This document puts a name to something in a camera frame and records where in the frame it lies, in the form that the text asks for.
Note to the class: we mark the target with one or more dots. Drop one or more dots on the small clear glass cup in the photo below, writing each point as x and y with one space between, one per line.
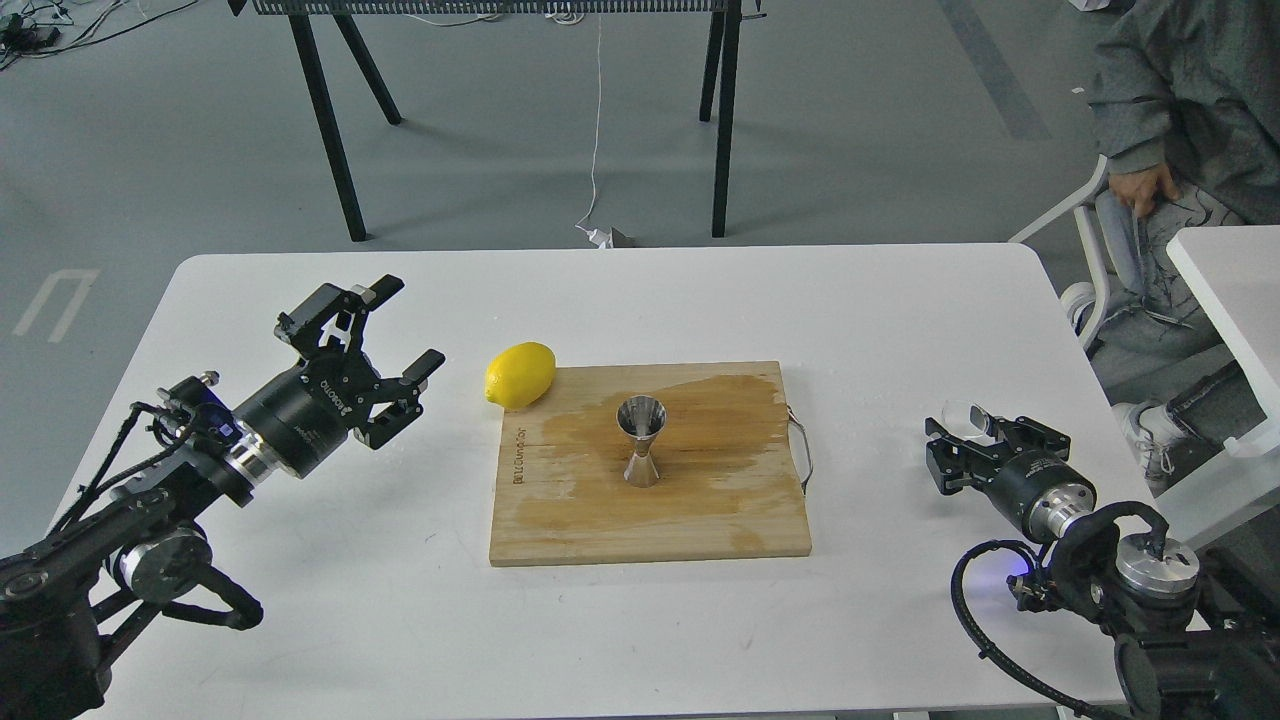
965 420

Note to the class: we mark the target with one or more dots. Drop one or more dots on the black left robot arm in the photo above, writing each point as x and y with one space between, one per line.
130 549

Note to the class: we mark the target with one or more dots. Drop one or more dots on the person in grey hoodie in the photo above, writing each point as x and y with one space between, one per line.
1186 112

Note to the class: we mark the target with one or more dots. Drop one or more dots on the yellow lemon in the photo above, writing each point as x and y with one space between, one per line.
520 375

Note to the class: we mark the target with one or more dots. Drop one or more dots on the white office chair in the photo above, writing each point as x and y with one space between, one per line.
1081 206

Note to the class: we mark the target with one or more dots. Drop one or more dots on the white side table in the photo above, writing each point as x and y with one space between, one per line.
1233 271

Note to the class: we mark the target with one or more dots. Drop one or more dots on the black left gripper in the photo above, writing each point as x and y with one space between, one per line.
302 415

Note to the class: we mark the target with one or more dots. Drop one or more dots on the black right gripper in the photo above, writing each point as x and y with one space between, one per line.
1026 476

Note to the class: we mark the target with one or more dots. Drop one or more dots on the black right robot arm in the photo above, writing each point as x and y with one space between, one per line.
1194 637

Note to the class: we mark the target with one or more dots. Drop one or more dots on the steel double jigger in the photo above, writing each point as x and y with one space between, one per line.
641 418

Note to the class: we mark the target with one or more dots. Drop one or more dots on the wooden cutting board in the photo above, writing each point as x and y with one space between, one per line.
727 486

